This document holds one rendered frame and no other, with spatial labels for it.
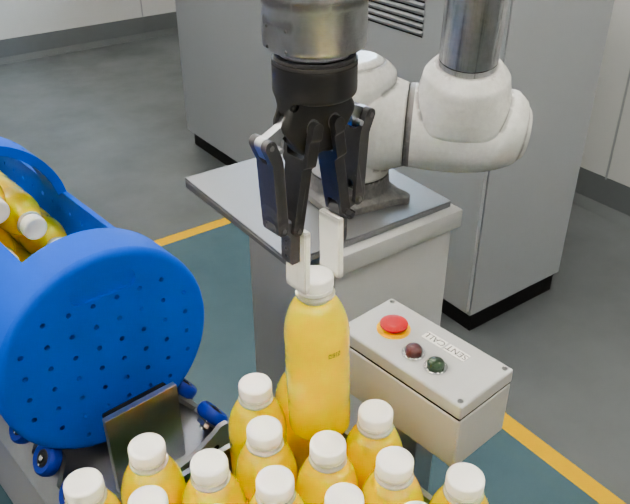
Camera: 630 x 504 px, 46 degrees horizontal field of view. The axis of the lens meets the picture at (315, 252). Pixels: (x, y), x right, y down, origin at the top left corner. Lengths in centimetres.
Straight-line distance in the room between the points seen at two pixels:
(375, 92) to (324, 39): 71
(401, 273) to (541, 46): 118
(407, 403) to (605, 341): 202
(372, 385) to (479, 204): 159
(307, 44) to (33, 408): 56
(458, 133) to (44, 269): 73
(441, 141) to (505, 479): 125
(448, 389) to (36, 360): 48
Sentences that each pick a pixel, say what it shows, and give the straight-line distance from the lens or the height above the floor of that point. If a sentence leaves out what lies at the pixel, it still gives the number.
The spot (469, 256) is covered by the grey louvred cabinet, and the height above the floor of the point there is 33.
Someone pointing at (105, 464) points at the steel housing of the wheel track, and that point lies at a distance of 106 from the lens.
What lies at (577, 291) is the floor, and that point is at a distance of 313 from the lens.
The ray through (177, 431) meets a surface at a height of 98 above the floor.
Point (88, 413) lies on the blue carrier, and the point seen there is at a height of 102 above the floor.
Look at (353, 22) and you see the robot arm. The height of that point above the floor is 153.
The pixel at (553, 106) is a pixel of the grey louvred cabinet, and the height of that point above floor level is 82.
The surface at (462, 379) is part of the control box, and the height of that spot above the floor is 110.
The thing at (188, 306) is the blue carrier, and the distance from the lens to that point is 99.
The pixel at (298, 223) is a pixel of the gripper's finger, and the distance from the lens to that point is 69.
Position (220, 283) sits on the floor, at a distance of 302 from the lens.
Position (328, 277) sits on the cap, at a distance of 75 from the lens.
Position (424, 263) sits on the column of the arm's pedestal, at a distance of 147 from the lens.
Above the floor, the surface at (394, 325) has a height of 111.
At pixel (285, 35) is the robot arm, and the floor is 152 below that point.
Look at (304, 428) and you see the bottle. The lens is 84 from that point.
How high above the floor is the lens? 168
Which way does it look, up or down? 32 degrees down
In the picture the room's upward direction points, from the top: straight up
